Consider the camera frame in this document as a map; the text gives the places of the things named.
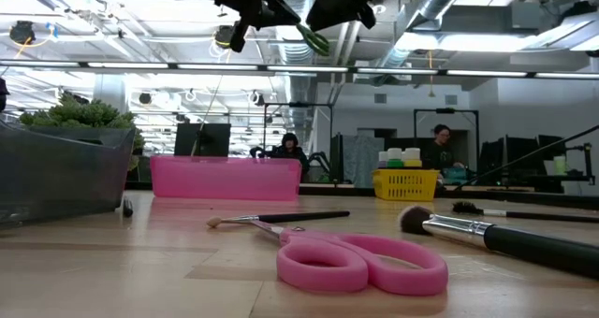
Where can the round ceiling detector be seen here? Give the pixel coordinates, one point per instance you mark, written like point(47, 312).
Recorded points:
point(380, 9)

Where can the thin black rod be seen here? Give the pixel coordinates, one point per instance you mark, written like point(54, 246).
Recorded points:
point(529, 157)

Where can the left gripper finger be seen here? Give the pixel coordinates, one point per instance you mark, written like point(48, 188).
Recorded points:
point(276, 4)
point(276, 22)

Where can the person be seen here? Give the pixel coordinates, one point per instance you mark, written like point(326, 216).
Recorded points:
point(290, 154)
point(440, 152)

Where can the pale green cup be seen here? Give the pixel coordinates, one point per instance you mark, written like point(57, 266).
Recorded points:
point(560, 165)

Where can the thin brush black bristles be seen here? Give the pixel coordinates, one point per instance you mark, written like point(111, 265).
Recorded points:
point(538, 215)

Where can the yellow paint bottle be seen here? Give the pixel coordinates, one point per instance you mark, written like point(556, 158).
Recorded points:
point(412, 163)

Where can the black ceiling device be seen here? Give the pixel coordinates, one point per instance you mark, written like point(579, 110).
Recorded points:
point(222, 35)
point(22, 32)

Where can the green paint bottle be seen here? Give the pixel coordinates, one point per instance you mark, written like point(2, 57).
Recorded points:
point(395, 163)

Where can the purple paint bottle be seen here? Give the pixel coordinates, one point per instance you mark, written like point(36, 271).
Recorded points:
point(383, 161)

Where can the black computer monitor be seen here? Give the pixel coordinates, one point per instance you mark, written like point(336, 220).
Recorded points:
point(210, 140)

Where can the pink translucent plastic bin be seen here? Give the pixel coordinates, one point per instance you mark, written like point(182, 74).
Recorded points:
point(224, 180)

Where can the green scissors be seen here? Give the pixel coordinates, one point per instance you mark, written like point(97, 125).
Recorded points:
point(318, 42)

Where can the yellow plastic basket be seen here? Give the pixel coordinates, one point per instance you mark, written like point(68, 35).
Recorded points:
point(404, 187)

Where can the grey translucent plastic bin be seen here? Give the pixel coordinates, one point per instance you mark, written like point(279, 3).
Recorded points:
point(61, 177)

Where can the black stand frame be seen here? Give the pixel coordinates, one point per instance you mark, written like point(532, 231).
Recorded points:
point(445, 111)
point(298, 105)

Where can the large black makeup brush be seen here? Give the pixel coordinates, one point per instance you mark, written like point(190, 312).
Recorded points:
point(515, 243)

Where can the thin brush pale tip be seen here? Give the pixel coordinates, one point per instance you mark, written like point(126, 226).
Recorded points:
point(299, 217)

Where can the grey patterned panel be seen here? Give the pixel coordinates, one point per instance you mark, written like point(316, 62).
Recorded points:
point(362, 161)

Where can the wide silver spiral duct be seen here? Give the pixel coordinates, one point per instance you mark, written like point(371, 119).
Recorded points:
point(297, 51)

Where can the pink scissors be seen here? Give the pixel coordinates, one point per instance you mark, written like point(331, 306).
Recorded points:
point(327, 266)

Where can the green artificial plant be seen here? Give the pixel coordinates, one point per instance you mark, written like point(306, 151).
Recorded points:
point(79, 114)

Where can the black desk post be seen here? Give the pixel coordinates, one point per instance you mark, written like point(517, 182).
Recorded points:
point(588, 163)

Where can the black rail with lights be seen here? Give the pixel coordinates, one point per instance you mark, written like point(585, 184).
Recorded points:
point(299, 68)

